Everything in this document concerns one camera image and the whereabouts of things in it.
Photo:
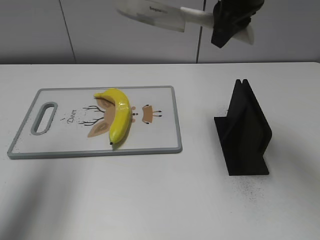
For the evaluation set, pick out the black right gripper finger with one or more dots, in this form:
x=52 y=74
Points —
x=230 y=17

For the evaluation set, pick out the white ceramic knife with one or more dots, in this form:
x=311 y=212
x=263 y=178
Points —
x=172 y=18

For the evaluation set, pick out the yellow plastic banana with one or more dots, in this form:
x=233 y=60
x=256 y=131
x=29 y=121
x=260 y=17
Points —
x=123 y=114

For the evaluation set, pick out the black knife stand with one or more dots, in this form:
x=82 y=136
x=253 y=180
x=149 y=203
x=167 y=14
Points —
x=244 y=133

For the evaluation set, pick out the white grey-rimmed cutting board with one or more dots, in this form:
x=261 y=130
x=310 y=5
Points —
x=71 y=122

